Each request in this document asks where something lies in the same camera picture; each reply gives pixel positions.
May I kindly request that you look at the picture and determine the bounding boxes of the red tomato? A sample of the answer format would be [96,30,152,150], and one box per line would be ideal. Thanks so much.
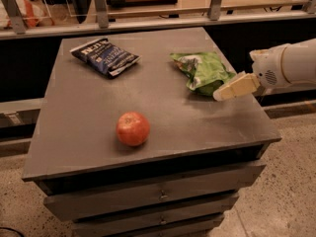
[116,112,150,146]

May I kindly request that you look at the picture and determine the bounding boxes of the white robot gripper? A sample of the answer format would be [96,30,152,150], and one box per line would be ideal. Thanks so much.
[213,43,289,102]

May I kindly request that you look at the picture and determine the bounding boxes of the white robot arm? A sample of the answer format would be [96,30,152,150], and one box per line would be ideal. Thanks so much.
[213,39,316,101]

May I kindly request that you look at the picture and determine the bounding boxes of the grey drawer cabinet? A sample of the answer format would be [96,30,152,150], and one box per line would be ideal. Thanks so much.
[23,28,280,237]

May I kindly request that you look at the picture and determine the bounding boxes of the blue chip bag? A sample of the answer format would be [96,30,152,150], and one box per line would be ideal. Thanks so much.
[70,38,140,78]

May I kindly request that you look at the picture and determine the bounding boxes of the middle cabinet drawer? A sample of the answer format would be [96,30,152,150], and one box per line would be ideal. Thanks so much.
[71,191,240,237]

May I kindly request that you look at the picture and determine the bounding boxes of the top cabinet drawer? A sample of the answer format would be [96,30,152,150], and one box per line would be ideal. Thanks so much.
[44,160,266,221]

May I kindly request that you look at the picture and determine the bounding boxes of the green rice chip bag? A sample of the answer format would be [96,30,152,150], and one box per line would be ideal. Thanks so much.
[170,51,235,97]

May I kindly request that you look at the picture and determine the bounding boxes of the bottom cabinet drawer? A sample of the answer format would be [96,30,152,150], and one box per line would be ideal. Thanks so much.
[108,212,226,237]

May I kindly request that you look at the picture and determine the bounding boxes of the orange white bag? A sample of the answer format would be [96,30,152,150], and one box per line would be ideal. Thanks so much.
[0,0,53,29]

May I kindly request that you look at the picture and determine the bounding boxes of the metal railing frame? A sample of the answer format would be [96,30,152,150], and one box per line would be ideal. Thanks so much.
[0,0,316,40]

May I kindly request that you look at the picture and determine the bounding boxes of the cabinet drawer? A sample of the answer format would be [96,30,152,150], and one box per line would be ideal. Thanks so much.
[44,160,266,221]
[108,212,226,237]
[71,191,240,237]

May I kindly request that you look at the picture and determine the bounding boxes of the black cable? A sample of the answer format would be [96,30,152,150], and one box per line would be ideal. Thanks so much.
[0,226,26,237]

